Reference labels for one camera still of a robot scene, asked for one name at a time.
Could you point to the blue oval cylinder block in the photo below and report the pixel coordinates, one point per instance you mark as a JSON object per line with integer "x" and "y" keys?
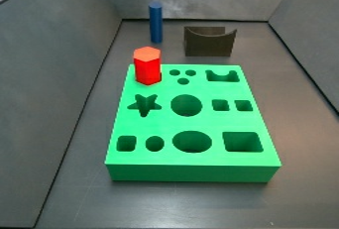
{"x": 155, "y": 22}

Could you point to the red hexagonal prism block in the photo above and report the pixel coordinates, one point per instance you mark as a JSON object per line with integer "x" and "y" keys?
{"x": 147, "y": 65}

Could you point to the black curved arch block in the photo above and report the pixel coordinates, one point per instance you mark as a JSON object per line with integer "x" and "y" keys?
{"x": 209, "y": 41}

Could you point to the green foam shape board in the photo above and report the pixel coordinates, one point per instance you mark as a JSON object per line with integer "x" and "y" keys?
{"x": 191, "y": 128}

